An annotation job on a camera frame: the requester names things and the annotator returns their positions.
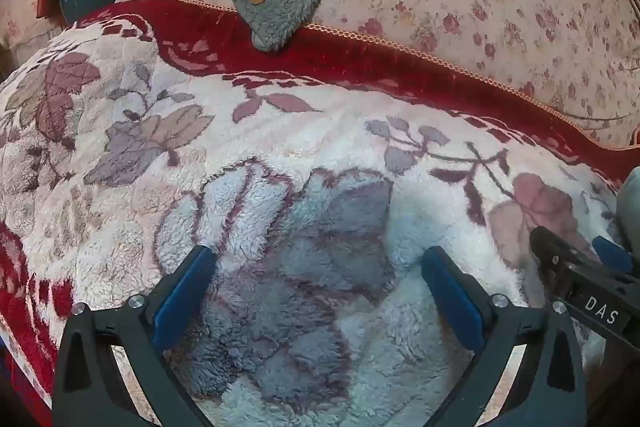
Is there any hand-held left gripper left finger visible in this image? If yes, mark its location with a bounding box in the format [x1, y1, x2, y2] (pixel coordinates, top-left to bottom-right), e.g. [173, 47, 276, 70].
[51, 244, 219, 427]

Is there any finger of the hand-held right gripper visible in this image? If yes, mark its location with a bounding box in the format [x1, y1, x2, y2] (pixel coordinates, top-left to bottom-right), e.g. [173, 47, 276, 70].
[592, 235, 636, 276]
[529, 226, 602, 297]

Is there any red white floral fleece blanket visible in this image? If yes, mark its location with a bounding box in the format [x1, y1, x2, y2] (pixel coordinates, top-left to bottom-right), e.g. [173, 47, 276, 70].
[0, 0, 632, 427]

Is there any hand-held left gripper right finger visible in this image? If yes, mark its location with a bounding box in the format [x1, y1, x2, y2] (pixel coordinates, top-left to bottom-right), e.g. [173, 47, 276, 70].
[421, 246, 589, 427]

